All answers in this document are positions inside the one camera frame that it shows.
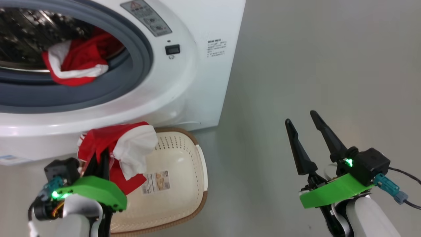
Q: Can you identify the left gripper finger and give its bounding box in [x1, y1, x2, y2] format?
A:
[86, 151, 100, 179]
[101, 149, 111, 180]

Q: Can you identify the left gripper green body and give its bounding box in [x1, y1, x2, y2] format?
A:
[53, 175, 128, 212]

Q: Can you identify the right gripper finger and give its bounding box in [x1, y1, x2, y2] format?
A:
[285, 118, 318, 176]
[310, 110, 350, 163]

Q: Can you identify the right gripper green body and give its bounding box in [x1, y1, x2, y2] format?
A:
[299, 146, 376, 209]

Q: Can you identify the red and white garment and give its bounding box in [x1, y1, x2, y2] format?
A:
[41, 28, 126, 87]
[77, 121, 159, 196]

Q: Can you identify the paper label inside basket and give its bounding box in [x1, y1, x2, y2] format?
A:
[141, 170, 171, 195]

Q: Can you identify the cream perforated laundry basket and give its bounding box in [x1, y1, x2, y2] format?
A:
[110, 127, 209, 237]

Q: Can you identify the white washing machine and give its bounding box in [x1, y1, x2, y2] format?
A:
[0, 0, 246, 162]

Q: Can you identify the steel washing machine drum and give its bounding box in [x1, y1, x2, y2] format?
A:
[0, 7, 126, 72]

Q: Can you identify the blue energy label sticker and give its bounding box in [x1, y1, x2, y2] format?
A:
[0, 154, 32, 166]

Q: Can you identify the grey warning sticker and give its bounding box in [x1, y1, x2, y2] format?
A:
[120, 0, 172, 37]

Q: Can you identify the teal cable connector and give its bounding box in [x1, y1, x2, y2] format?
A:
[374, 173, 409, 205]
[41, 176, 63, 198]

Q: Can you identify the thin black cable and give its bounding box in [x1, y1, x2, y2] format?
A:
[388, 167, 421, 210]

